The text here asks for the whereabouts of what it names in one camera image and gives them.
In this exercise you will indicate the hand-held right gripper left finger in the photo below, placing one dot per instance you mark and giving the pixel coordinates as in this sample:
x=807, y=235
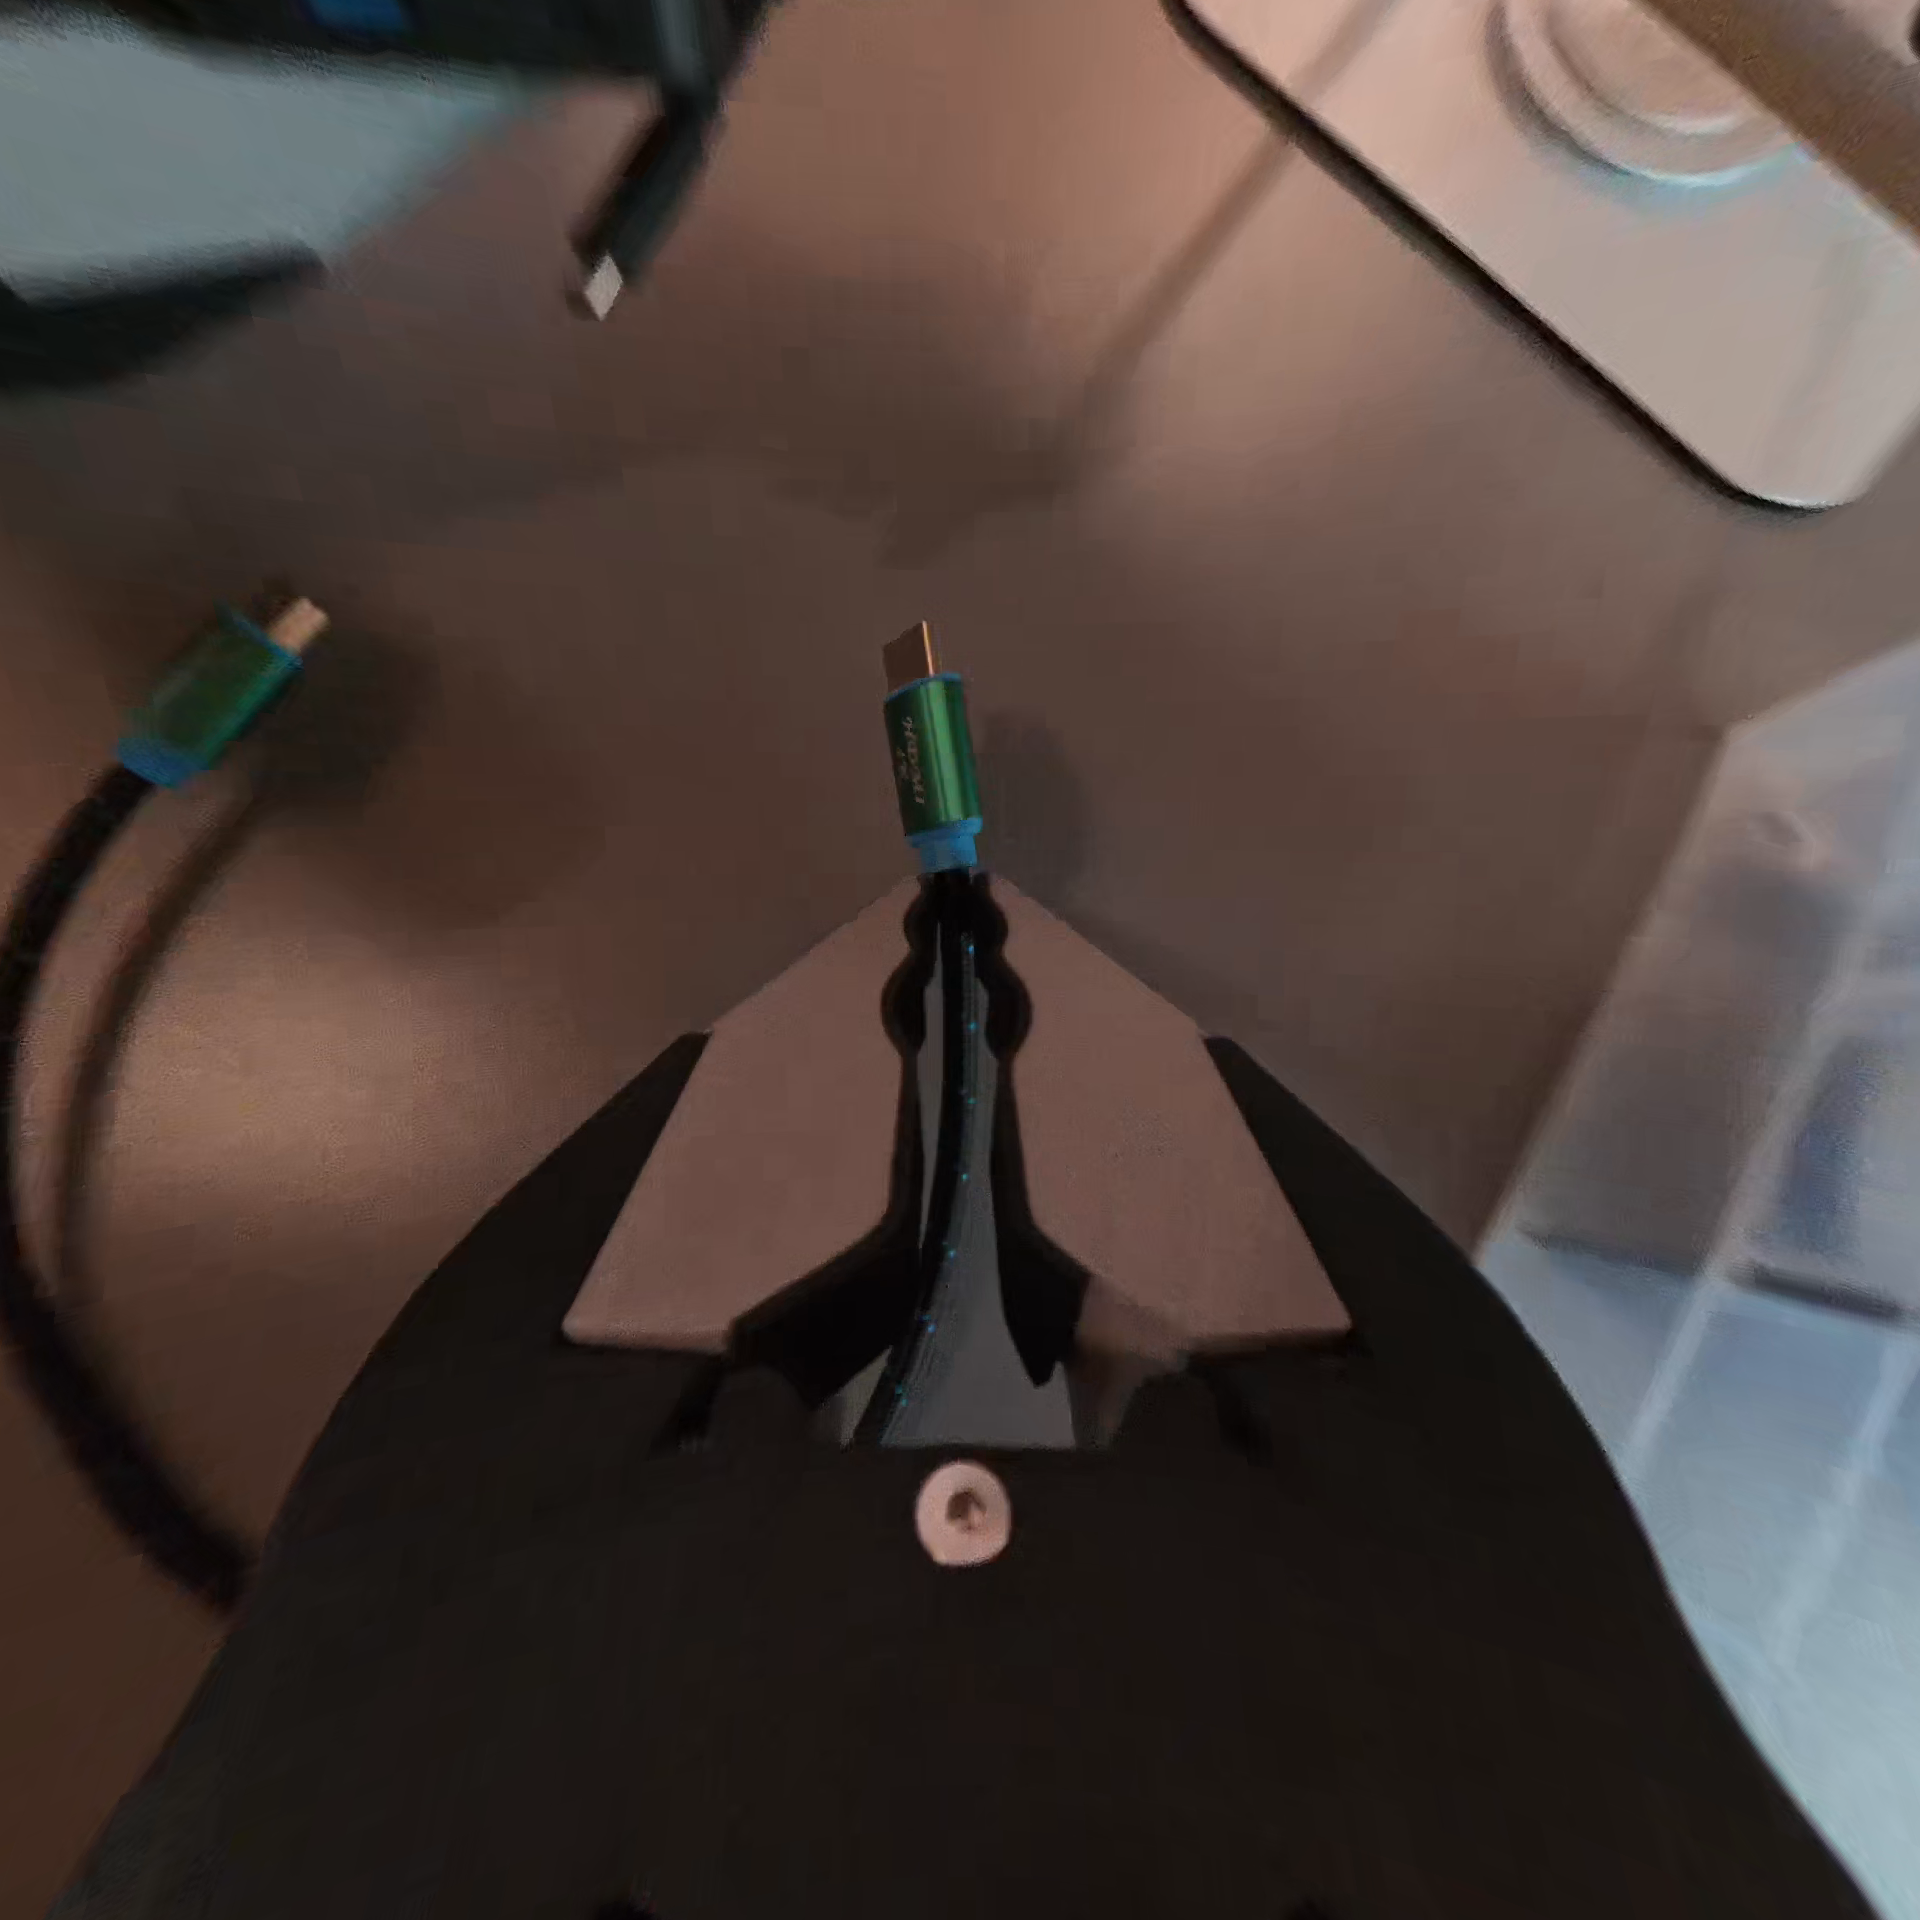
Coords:
x=748, y=1185

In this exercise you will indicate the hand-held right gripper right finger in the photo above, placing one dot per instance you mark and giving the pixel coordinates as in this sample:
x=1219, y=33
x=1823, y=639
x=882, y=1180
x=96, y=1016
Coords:
x=1171, y=1185

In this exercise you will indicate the clear plastic storage box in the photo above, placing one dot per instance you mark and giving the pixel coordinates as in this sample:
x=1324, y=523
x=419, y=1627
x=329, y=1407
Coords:
x=1754, y=1201

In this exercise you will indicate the wood framed monitor white stand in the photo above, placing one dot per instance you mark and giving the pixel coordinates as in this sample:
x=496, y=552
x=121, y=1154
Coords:
x=1499, y=225

